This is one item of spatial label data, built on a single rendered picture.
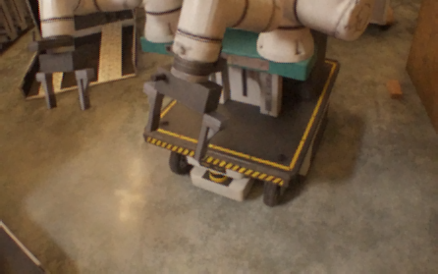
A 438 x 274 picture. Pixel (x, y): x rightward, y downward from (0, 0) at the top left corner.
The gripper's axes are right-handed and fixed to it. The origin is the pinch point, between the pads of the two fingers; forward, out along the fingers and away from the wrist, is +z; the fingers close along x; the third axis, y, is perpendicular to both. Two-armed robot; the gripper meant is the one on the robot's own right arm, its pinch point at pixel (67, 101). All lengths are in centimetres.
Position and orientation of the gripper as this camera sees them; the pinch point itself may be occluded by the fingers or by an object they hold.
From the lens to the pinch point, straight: 92.0
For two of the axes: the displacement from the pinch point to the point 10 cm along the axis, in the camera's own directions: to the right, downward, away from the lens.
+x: -9.3, -0.5, 3.6
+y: 3.6, -2.7, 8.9
